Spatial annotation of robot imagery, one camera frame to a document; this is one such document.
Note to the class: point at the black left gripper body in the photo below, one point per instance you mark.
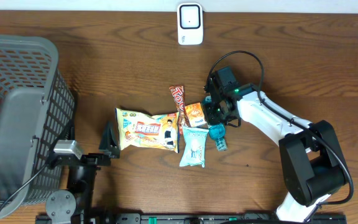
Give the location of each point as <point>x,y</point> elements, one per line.
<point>96,160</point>

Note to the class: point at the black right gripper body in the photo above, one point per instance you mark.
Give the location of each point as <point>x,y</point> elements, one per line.
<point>215,114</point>

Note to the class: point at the teal Listerine mouthwash bottle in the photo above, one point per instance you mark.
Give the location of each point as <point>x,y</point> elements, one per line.
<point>216,131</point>

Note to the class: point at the orange tissue packet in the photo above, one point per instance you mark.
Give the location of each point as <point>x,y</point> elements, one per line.
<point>195,115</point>

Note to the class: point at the red Top chocolate bar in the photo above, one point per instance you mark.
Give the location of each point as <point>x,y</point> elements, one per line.
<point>178,94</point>

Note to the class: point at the yellow snack chip bag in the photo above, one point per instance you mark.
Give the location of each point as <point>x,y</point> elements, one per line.
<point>141,130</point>

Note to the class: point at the light teal snack packet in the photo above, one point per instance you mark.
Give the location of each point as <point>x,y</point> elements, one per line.
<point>195,145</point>

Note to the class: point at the grey plastic mesh basket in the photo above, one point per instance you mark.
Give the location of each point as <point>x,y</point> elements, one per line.
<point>35,106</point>

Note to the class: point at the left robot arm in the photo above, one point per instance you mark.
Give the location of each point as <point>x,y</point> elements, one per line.
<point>74,203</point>

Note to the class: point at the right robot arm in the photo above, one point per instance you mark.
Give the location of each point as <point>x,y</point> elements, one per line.
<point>312,161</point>

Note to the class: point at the white barcode scanner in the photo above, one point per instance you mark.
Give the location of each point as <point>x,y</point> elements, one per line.
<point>190,23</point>

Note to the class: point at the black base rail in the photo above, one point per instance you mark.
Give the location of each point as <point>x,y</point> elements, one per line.
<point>135,218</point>

